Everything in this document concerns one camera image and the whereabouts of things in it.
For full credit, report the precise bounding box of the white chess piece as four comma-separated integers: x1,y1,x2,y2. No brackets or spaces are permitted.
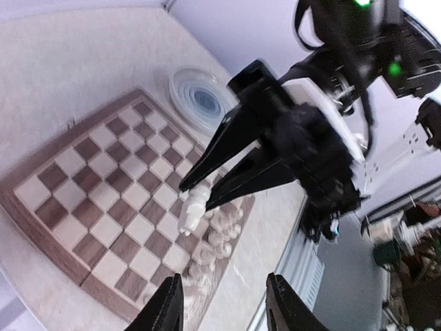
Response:
178,183,211,236

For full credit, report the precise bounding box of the white chess king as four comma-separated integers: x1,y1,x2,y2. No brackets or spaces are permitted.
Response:
189,248,216,277

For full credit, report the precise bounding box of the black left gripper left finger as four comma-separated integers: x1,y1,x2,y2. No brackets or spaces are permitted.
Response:
125,274,184,331

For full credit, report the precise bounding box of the blue spiral ceramic plate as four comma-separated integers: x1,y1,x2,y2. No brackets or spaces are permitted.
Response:
169,67,238,137

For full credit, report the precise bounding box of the white chess rook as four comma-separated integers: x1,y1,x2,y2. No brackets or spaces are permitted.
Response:
211,208,244,241

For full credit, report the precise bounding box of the front aluminium rail base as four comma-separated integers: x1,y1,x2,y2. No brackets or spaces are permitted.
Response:
247,192,327,331

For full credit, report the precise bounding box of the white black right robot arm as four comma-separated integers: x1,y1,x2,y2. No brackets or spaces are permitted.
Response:
178,1,440,241

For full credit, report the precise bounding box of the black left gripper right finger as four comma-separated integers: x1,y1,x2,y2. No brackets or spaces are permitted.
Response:
265,273,329,331

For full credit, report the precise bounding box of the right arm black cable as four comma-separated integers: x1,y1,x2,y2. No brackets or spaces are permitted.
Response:
292,0,378,152

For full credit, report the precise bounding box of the wooden chess board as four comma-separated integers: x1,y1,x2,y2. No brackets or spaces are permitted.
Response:
1,89,255,330

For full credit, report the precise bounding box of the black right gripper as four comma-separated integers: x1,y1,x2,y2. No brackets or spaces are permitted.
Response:
179,103,360,241

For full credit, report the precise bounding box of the white chess knight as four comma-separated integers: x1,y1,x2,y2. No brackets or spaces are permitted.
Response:
208,231,232,259

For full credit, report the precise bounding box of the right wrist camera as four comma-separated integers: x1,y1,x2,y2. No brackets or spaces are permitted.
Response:
225,59,365,163

